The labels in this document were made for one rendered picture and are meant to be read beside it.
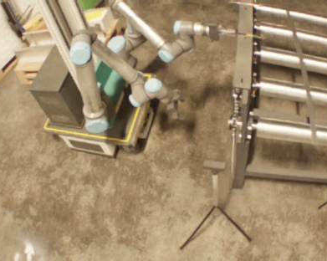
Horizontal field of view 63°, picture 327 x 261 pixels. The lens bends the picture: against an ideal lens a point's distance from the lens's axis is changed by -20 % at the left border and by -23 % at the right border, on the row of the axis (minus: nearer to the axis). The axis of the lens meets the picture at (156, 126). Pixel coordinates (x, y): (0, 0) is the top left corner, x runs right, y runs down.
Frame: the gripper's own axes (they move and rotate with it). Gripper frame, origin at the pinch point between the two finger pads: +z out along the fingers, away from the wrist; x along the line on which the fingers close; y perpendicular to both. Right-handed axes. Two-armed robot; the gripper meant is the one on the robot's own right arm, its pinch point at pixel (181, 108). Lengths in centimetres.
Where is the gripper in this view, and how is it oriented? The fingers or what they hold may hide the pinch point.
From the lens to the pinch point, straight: 217.8
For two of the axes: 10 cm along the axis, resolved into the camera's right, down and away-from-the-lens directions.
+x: -0.7, 9.0, -4.4
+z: 5.8, 3.9, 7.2
